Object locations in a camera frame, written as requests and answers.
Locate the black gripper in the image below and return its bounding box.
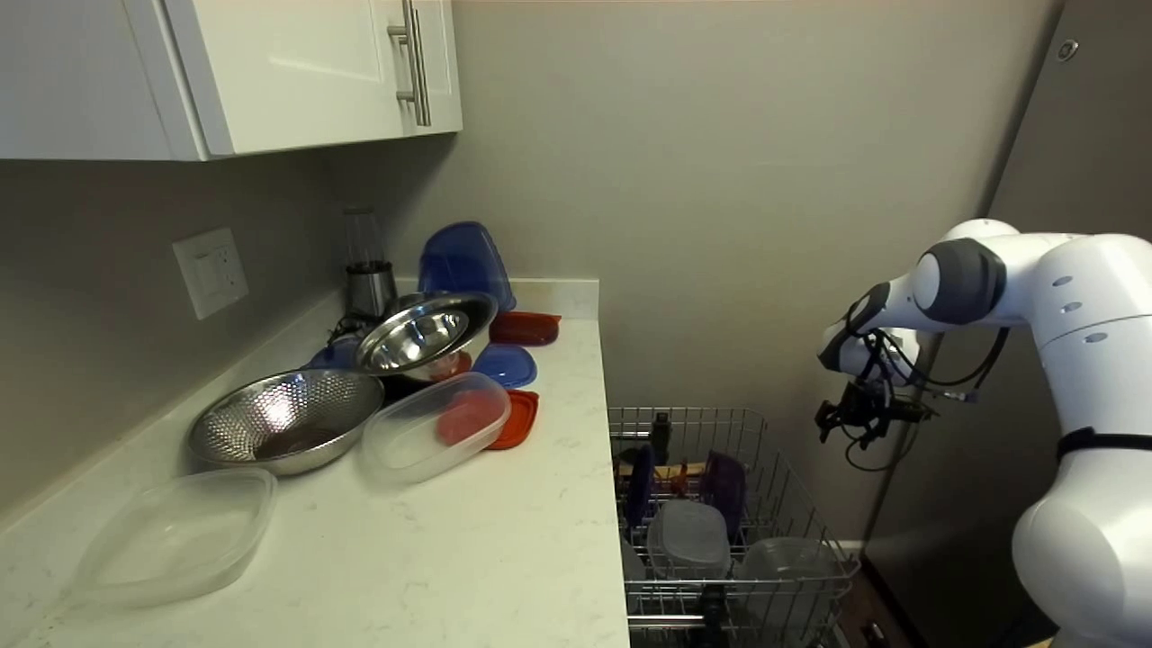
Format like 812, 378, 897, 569
812, 378, 934, 446

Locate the white wire dishwasher rack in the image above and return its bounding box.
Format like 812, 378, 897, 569
607, 405, 864, 648

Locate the purple translucent plastic lid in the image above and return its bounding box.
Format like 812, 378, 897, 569
702, 446, 752, 539

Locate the black kitchen utensil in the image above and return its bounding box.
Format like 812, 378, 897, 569
646, 408, 674, 468

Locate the dark blue plate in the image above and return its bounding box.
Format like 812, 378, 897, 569
618, 446, 658, 543

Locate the flat red plastic lid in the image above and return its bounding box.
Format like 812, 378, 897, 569
434, 387, 544, 455

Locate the red plastic container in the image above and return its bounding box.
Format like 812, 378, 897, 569
487, 305, 564, 351

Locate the blue plastic lid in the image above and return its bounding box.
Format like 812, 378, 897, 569
471, 340, 544, 393

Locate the white stone countertop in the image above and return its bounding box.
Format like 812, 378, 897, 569
0, 274, 632, 648

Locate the small red plastic lid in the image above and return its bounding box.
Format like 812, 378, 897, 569
421, 345, 474, 387

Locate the grey door panel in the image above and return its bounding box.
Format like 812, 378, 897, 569
859, 0, 1152, 648

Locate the blue plastic container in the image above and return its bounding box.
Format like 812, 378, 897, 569
415, 221, 523, 320

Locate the small steel mixing bowl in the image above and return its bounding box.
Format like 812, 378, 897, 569
351, 291, 504, 378

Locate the tilted clear plastic container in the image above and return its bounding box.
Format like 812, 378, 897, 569
351, 369, 519, 495

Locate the steel blender cup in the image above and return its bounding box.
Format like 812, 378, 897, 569
337, 206, 403, 328

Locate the large steel mixing bowl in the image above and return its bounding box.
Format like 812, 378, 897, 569
184, 365, 391, 482

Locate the white upper cabinet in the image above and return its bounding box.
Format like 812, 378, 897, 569
0, 0, 469, 166

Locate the shallow clear plastic container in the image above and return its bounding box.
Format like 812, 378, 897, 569
63, 460, 284, 614

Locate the black cable bundle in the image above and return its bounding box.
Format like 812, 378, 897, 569
838, 285, 1016, 476

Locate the steel cabinet handle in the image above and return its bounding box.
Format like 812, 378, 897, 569
386, 0, 434, 129

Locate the white wall outlet plate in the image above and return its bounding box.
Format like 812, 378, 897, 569
168, 224, 255, 326

